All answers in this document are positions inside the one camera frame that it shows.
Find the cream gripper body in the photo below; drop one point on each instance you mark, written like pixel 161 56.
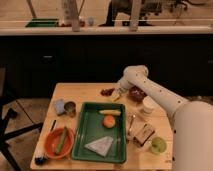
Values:
pixel 117 93

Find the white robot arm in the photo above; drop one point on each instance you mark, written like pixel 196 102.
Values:
pixel 192 120

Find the small metal cup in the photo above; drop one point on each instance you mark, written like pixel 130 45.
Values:
pixel 70 109

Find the green plastic cup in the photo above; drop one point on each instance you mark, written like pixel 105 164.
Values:
pixel 158 145

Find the dark red bowl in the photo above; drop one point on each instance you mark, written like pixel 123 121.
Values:
pixel 136 94

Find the orange peach fruit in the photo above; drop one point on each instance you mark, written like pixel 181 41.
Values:
pixel 109 121

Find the metal spoon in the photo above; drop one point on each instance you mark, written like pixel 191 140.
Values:
pixel 128 135

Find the green plastic tray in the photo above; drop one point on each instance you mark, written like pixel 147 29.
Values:
pixel 90 128

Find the wooden folding table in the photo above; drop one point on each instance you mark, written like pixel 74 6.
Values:
pixel 137 158

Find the black marker pen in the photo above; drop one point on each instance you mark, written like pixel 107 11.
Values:
pixel 53 125

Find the green cucumber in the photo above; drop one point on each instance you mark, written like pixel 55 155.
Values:
pixel 61 141

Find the orange plastic bowl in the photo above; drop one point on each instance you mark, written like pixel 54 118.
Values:
pixel 51 142

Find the black and white brush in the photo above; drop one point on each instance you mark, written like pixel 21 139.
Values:
pixel 40 158

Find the green bin in background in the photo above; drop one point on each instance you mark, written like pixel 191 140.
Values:
pixel 42 22

